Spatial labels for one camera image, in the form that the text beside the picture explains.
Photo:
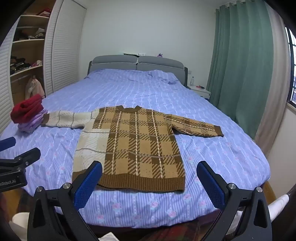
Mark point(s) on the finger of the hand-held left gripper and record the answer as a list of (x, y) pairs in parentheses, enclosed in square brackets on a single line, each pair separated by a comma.
[(24, 157), (7, 141)]

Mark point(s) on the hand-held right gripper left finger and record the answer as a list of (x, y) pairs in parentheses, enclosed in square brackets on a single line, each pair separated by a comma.
[(89, 183)]

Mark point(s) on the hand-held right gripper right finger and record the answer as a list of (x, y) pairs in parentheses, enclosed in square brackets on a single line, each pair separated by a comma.
[(211, 185)]

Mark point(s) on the brown plaid knit sweater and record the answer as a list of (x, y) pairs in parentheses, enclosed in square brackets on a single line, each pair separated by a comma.
[(138, 143)]

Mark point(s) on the pile of dark shelf clothes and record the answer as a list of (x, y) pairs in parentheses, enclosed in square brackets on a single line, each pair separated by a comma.
[(20, 64)]

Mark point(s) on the pile of mixed shelf clothes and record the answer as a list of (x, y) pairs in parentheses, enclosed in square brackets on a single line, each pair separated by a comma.
[(34, 34)]

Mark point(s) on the pile of red shelf clothes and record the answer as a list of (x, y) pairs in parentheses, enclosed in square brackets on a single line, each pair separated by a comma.
[(44, 12)]

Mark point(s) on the purple folded garment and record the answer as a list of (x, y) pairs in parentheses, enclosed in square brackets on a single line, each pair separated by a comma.
[(32, 122)]

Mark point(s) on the red folded garment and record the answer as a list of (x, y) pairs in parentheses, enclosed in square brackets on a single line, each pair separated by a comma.
[(26, 109)]

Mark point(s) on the white fabric object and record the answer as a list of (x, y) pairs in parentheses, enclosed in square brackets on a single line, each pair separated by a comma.
[(278, 205), (19, 227)]

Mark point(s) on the pink hanging garment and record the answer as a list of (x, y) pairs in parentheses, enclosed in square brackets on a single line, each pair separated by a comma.
[(34, 89)]

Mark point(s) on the white nightstand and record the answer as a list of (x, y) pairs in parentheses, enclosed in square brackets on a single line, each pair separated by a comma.
[(201, 92)]

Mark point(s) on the wooden open wardrobe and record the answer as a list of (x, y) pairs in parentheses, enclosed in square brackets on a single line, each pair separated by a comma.
[(30, 48)]

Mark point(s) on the bed with purple floral sheet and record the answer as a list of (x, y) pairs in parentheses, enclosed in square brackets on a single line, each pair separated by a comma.
[(161, 97)]

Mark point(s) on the clear plastic bottle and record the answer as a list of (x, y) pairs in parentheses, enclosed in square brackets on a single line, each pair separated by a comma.
[(192, 81)]

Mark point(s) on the green curtain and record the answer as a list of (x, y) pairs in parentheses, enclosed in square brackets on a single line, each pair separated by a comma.
[(242, 69)]

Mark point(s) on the grey padded headboard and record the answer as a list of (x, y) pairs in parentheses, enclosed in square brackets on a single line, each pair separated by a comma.
[(115, 62)]

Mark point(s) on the dark flat item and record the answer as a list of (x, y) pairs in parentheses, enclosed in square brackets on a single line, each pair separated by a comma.
[(131, 54)]

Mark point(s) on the window with dark frame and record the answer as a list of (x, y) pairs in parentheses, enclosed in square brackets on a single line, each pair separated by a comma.
[(291, 69)]

